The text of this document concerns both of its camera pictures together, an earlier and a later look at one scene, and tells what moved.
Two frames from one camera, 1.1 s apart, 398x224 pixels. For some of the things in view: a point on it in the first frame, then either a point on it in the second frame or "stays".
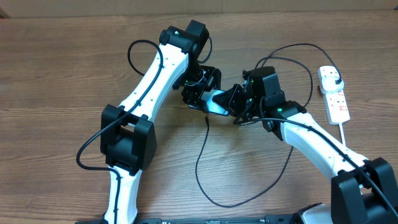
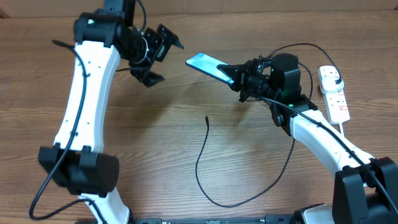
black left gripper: (193, 96) → (142, 73)
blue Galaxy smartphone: (213, 107) → (208, 65)
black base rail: (271, 219) stays
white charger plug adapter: (328, 84) stays
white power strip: (336, 104) stays
